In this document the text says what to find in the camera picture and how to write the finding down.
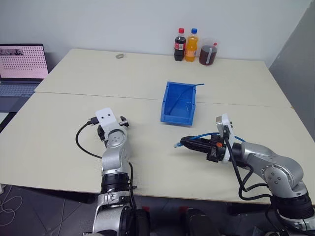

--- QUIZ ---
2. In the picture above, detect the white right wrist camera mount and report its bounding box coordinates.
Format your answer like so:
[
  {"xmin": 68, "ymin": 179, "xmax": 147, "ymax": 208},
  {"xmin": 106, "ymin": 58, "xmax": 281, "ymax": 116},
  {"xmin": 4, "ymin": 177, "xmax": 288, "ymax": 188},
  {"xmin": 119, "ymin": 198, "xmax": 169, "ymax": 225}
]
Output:
[{"xmin": 215, "ymin": 113, "xmax": 235, "ymax": 164}]

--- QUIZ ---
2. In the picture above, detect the thin white floor cable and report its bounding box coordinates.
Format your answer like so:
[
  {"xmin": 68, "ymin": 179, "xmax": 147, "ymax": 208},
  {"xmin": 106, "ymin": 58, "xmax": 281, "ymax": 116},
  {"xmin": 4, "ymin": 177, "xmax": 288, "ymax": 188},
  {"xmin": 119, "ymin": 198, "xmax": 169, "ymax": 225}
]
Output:
[{"xmin": 0, "ymin": 183, "xmax": 23, "ymax": 226}]

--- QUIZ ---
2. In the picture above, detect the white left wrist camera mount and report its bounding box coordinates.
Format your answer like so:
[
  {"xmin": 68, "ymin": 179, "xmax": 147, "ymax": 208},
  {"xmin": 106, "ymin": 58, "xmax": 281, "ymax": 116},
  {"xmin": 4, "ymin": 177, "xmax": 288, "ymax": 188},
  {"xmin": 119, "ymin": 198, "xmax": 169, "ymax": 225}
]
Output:
[{"xmin": 95, "ymin": 107, "xmax": 122, "ymax": 134}]

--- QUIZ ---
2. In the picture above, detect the cola bottle red cap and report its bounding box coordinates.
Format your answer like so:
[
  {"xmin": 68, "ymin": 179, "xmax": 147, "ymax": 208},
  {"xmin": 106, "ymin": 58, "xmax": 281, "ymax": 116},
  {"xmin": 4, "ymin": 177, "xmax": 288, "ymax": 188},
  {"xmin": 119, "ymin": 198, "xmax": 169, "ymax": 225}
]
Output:
[{"xmin": 174, "ymin": 28, "xmax": 187, "ymax": 62}]

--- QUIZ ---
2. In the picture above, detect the blue network cable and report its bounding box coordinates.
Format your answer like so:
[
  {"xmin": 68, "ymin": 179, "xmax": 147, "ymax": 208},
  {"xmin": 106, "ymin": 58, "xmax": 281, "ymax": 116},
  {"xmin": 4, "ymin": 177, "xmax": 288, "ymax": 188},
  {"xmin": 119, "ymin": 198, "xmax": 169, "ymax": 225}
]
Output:
[{"xmin": 173, "ymin": 132, "xmax": 247, "ymax": 149}]

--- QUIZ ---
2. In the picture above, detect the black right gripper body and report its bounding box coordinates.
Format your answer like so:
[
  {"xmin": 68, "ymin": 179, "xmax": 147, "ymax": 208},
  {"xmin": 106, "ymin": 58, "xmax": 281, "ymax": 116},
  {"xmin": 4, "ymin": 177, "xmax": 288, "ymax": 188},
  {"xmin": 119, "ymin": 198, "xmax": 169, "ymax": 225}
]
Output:
[{"xmin": 205, "ymin": 133, "xmax": 226, "ymax": 163}]

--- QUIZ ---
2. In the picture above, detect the open laptop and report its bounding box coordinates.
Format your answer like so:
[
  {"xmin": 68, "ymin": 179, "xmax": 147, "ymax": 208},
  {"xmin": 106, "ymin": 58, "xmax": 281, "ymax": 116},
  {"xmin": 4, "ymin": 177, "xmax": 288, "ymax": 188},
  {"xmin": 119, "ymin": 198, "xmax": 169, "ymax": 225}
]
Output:
[{"xmin": 0, "ymin": 43, "xmax": 49, "ymax": 113}]

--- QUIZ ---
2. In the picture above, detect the orange soda bottle blue cap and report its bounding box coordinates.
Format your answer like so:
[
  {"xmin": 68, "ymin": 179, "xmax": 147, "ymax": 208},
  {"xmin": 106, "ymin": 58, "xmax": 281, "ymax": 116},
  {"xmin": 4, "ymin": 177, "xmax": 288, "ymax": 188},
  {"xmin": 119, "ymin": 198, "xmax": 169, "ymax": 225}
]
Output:
[{"xmin": 185, "ymin": 28, "xmax": 199, "ymax": 62}]

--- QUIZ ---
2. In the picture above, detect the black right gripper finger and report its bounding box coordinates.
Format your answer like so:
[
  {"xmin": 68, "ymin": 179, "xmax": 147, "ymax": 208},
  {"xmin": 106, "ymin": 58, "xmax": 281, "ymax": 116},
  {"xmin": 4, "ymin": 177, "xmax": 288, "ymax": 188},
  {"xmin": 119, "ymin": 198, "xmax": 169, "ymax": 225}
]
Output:
[
  {"xmin": 182, "ymin": 143, "xmax": 212, "ymax": 154},
  {"xmin": 180, "ymin": 135, "xmax": 212, "ymax": 145}
]

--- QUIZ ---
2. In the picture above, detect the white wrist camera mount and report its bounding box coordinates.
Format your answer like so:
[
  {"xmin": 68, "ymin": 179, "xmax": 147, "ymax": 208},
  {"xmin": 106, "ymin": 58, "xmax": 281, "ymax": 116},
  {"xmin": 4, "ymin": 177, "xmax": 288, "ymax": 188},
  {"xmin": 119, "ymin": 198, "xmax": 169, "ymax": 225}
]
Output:
[
  {"xmin": 215, "ymin": 113, "xmax": 235, "ymax": 164},
  {"xmin": 95, "ymin": 107, "xmax": 122, "ymax": 134}
]

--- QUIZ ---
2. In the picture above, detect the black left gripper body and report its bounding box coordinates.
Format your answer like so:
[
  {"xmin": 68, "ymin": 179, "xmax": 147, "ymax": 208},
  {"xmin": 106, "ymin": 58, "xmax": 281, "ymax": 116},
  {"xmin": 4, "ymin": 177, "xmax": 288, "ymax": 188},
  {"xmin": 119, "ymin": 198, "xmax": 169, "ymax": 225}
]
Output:
[{"xmin": 97, "ymin": 115, "xmax": 129, "ymax": 143}]

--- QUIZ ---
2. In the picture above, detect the dark rounded shape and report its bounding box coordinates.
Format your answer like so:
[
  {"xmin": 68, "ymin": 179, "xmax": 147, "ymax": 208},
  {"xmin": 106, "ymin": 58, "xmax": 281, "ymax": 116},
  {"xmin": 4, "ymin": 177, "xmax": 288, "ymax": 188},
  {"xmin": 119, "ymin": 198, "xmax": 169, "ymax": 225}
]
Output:
[{"xmin": 180, "ymin": 206, "xmax": 222, "ymax": 236}]

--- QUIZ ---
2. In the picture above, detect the blue plastic bin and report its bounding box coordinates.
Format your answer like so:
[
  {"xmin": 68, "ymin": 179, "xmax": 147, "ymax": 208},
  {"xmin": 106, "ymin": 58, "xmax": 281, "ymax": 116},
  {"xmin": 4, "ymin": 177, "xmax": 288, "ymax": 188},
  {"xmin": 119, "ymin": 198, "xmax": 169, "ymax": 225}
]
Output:
[{"xmin": 160, "ymin": 81, "xmax": 198, "ymax": 127}]

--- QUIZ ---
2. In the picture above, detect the clear jar dark liquid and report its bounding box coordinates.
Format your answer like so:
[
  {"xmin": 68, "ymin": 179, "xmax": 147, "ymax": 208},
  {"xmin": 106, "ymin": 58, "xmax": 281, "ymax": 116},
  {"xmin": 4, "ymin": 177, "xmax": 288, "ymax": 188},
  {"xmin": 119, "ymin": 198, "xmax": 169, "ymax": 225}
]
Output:
[{"xmin": 198, "ymin": 37, "xmax": 220, "ymax": 66}]

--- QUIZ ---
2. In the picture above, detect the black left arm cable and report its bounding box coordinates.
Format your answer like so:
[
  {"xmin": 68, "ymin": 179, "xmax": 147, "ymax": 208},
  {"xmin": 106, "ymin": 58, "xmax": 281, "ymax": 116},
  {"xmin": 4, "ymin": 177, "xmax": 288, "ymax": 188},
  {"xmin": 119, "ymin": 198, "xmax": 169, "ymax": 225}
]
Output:
[{"xmin": 75, "ymin": 117, "xmax": 103, "ymax": 159}]

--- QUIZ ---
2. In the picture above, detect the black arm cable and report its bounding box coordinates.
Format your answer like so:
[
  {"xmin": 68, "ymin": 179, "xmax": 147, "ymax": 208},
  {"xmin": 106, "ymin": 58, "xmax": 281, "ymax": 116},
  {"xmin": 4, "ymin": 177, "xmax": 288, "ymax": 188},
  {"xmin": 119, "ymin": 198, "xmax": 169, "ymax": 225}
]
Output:
[
  {"xmin": 222, "ymin": 131, "xmax": 274, "ymax": 200},
  {"xmin": 75, "ymin": 117, "xmax": 103, "ymax": 159}
]

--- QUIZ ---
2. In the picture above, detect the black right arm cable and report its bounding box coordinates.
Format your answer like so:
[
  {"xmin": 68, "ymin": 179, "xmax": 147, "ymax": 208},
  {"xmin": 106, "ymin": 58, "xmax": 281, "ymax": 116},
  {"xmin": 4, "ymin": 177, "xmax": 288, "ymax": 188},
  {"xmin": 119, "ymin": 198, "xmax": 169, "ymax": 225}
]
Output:
[{"xmin": 222, "ymin": 131, "xmax": 274, "ymax": 200}]

